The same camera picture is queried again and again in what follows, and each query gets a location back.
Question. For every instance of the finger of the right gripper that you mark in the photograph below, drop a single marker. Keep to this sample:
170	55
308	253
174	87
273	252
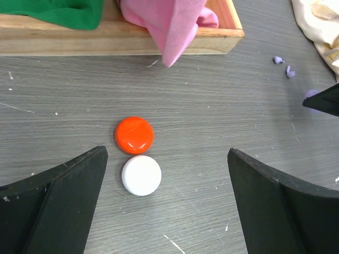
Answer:
325	101

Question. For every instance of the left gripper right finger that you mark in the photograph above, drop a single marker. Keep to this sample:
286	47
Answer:
280	213

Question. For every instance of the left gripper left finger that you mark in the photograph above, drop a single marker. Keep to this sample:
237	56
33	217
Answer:
52	212

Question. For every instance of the purple charging case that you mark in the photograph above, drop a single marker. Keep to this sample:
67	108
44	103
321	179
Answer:
309	94

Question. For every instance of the purple earbud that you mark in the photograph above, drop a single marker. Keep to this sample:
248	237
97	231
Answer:
278	60
290	73

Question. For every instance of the white charging case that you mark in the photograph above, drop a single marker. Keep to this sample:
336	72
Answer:
141	175

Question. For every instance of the orange charging case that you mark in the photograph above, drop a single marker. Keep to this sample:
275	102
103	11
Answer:
134	135

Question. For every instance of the cream crumpled cloth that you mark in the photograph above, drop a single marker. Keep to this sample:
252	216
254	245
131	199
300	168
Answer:
318	20

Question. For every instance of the pink shirt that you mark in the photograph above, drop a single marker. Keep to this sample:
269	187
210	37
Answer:
171	24

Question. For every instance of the wooden clothes rack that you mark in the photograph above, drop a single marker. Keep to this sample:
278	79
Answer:
25	36

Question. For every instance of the green shirt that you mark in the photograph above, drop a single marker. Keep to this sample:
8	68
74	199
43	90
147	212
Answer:
79	15

